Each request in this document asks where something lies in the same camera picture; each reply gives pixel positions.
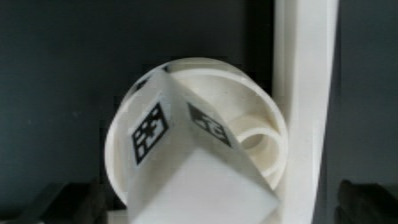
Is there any white round stool seat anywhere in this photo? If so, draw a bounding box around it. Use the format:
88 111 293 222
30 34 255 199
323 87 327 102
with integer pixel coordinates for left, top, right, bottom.
104 57 287 204

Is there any white right fence rail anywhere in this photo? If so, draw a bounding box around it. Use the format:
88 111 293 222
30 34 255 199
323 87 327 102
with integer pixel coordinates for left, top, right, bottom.
271 0 339 224

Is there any white stool leg with tag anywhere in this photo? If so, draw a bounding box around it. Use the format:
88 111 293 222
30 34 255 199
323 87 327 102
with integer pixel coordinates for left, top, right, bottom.
119 71 279 224

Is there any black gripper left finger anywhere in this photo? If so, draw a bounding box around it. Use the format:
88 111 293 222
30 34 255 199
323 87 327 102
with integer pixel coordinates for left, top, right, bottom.
10 178 112 224

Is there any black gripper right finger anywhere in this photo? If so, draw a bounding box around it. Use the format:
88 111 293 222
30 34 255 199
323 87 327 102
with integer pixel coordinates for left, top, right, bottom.
334 180 398 224

